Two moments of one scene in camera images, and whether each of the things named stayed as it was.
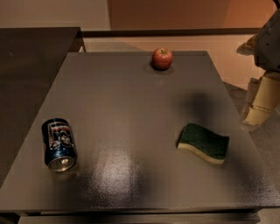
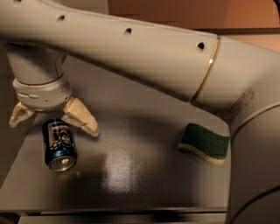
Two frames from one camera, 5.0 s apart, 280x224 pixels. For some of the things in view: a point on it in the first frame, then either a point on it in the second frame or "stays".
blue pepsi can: x=59 y=144 stays
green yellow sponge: x=211 y=146 stays
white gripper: x=269 y=48 to x=44 y=96
